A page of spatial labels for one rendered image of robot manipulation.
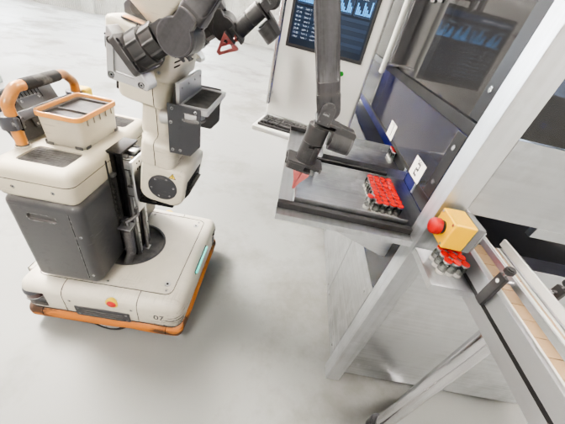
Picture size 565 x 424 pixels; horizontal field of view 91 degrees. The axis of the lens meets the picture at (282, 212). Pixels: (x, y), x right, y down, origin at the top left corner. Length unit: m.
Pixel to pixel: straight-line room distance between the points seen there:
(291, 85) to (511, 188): 1.19
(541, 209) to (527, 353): 0.36
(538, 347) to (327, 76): 0.68
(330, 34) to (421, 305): 0.85
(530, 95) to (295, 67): 1.16
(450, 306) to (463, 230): 0.43
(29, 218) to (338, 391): 1.41
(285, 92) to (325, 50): 1.00
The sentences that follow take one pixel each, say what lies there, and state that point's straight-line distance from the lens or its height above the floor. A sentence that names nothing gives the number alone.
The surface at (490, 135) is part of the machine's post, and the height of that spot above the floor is 1.21.
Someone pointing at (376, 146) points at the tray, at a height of 0.90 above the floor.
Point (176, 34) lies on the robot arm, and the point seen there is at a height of 1.24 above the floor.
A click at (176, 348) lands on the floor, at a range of 1.50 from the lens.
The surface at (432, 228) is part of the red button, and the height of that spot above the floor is 0.99.
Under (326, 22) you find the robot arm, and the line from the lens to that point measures 0.71.
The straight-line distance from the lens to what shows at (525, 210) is 0.90.
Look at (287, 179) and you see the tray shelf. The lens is 0.93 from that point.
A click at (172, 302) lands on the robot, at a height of 0.27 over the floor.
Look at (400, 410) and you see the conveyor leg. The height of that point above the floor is 0.35.
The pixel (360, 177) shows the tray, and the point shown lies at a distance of 1.07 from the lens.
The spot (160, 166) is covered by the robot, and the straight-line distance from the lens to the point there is 1.06.
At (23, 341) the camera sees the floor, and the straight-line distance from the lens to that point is 1.70.
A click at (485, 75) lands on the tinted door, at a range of 0.86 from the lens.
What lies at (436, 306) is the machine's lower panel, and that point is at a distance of 1.10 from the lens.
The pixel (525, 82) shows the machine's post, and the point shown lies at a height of 1.31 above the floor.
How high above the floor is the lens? 1.34
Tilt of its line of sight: 37 degrees down
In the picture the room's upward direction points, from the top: 14 degrees clockwise
